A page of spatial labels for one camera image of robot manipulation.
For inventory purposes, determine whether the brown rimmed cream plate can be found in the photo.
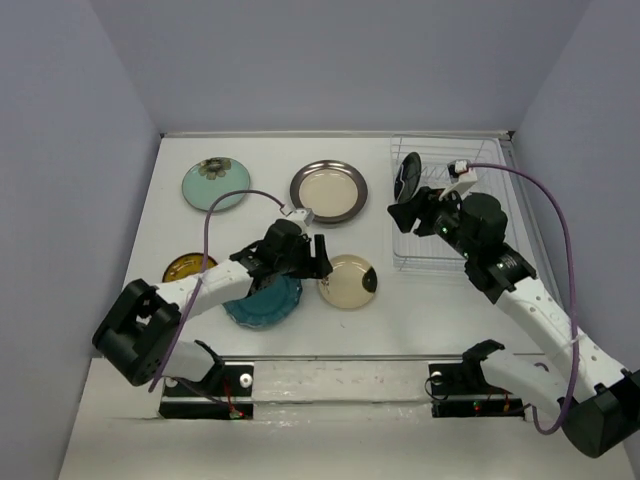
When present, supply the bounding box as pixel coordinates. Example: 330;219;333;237
289;160;369;225

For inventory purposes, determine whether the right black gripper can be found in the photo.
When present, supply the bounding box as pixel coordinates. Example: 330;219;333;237
386;184;477;260

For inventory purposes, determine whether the teal scalloped plate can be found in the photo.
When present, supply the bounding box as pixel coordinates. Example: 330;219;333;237
223;276;303;330

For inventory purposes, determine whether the white wire dish rack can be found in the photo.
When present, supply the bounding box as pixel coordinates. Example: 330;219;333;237
388;135;523;274

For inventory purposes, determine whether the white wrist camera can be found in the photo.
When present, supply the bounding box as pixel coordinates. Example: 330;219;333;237
285;208;314;234
439;159;478;201

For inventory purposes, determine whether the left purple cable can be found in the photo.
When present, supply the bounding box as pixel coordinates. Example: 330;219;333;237
148;190;291;394

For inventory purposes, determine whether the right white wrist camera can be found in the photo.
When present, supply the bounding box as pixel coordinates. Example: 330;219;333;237
439;159;478;201

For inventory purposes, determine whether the light green floral plate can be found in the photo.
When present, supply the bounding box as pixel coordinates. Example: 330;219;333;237
181;157;251;211

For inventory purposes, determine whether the cream plate with black spot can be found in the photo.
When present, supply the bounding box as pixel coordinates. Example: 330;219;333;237
318;254;379;310

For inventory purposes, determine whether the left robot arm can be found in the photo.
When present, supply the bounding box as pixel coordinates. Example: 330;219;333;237
92;219;332;395

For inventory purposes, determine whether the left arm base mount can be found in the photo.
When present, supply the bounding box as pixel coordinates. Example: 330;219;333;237
158;361;255;421

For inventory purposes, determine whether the yellow amber plate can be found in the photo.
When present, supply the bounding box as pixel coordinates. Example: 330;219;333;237
162;252;218;283

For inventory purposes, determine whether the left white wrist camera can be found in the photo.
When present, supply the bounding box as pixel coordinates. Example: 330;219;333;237
285;208;314;234

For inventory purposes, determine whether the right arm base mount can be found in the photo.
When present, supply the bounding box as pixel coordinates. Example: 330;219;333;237
424;363;528;419

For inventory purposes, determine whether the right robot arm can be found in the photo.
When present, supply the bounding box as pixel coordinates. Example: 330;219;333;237
387;187;639;458

